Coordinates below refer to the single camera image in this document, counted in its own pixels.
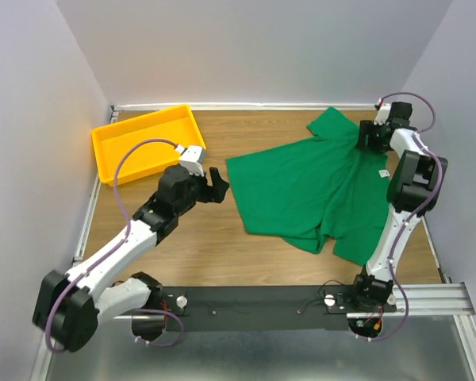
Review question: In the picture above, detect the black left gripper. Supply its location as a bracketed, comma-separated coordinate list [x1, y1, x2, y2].
[175, 166, 230, 216]

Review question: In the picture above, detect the yellow plastic tray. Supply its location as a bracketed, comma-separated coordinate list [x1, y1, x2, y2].
[91, 105, 206, 187]

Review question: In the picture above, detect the green t-shirt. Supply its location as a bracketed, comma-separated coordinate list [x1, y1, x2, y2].
[226, 108, 389, 266]

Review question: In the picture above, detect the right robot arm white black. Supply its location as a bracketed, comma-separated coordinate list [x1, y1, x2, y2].
[349, 98, 447, 312]

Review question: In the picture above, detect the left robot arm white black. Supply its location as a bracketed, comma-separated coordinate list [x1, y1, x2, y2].
[33, 164, 229, 352]

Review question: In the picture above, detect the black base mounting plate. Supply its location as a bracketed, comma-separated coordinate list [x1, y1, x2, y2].
[130, 283, 397, 342]

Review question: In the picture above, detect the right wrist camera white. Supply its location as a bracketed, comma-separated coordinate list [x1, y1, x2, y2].
[374, 98, 391, 125]

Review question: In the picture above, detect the white aluminium back rail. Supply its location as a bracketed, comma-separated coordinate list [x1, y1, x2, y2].
[111, 102, 375, 111]

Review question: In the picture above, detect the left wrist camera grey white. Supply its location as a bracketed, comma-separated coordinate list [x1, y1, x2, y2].
[175, 144, 206, 176]

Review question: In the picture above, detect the aluminium left side rail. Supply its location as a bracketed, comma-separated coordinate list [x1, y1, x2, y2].
[71, 109, 120, 267]

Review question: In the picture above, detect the aluminium front frame rail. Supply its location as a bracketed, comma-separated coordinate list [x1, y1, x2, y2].
[32, 283, 476, 380]

